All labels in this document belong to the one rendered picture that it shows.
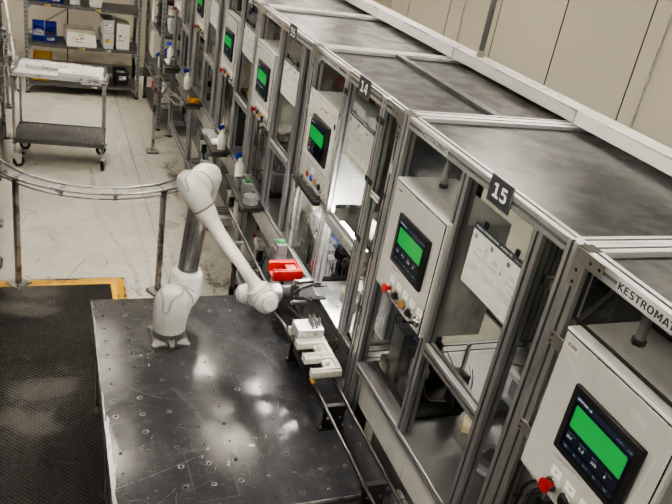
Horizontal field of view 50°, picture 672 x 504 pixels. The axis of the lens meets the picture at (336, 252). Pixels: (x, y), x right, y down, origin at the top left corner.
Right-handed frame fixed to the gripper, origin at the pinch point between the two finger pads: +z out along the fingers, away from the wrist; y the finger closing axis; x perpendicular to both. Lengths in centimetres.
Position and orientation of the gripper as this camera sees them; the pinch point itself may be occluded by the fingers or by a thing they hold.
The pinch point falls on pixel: (320, 291)
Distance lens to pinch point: 348.4
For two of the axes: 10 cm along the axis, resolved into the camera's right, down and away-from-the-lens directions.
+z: 9.3, -0.1, 3.7
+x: -3.3, -4.7, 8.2
